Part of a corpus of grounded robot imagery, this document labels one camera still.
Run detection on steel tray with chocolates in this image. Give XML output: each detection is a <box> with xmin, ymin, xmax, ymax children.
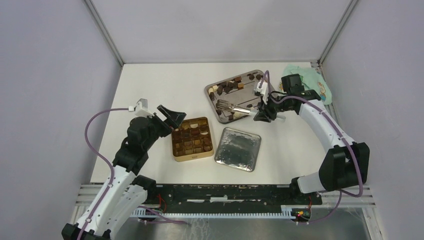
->
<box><xmin>204</xmin><ymin>70</ymin><xmax>264</xmax><ymax>124</ymax></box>

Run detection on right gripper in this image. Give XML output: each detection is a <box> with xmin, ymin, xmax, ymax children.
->
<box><xmin>253</xmin><ymin>92</ymin><xmax>292</xmax><ymax>124</ymax></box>

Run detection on gold chocolate box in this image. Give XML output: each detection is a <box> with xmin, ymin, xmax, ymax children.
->
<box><xmin>171</xmin><ymin>117</ymin><xmax>215</xmax><ymax>162</ymax></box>

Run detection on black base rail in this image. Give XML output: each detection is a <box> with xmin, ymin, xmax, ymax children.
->
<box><xmin>143</xmin><ymin>184</ymin><xmax>323</xmax><ymax>214</ymax></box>

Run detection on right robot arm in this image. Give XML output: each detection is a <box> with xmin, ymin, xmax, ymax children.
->
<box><xmin>254</xmin><ymin>71</ymin><xmax>370</xmax><ymax>204</ymax></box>

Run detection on metal serving tongs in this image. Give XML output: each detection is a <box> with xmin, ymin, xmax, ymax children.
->
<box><xmin>215</xmin><ymin>99</ymin><xmax>291</xmax><ymax>120</ymax></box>

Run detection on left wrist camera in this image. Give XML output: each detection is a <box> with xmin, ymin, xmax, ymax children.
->
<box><xmin>127</xmin><ymin>98</ymin><xmax>154</xmax><ymax>118</ymax></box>

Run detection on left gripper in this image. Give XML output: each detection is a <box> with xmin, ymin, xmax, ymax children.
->
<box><xmin>143</xmin><ymin>104</ymin><xmax>186</xmax><ymax>151</ymax></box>

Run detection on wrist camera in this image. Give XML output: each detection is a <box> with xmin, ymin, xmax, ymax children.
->
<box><xmin>127</xmin><ymin>98</ymin><xmax>154</xmax><ymax>118</ymax></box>
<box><xmin>254</xmin><ymin>80</ymin><xmax>271</xmax><ymax>105</ymax></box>

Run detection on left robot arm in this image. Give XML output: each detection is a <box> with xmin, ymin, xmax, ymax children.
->
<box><xmin>61</xmin><ymin>101</ymin><xmax>187</xmax><ymax>240</ymax></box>

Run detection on silver box lid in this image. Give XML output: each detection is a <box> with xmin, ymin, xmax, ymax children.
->
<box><xmin>214</xmin><ymin>127</ymin><xmax>262</xmax><ymax>173</ymax></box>

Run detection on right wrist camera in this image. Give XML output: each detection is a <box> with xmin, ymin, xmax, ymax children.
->
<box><xmin>254</xmin><ymin>80</ymin><xmax>271</xmax><ymax>105</ymax></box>

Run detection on green printed cloth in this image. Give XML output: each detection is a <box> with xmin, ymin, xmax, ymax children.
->
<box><xmin>282</xmin><ymin>64</ymin><xmax>333</xmax><ymax>105</ymax></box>

